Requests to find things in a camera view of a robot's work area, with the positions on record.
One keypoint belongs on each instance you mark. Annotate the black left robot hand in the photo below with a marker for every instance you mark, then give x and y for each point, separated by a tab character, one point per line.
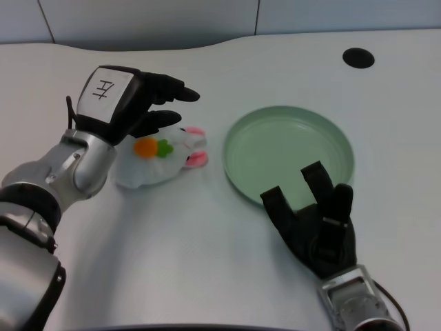
117	103

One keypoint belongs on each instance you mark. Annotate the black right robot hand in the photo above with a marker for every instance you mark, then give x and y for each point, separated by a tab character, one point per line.
320	234

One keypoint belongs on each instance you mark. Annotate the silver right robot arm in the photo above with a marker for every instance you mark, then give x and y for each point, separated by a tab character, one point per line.
358	303

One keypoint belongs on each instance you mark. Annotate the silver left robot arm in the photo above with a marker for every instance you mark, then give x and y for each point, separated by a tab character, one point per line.
41	207

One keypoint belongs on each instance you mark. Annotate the green round plate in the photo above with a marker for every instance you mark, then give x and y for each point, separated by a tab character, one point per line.
275	148

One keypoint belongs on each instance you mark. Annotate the white rabbit doll with carrot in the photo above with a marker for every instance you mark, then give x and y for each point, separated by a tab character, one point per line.
155	162

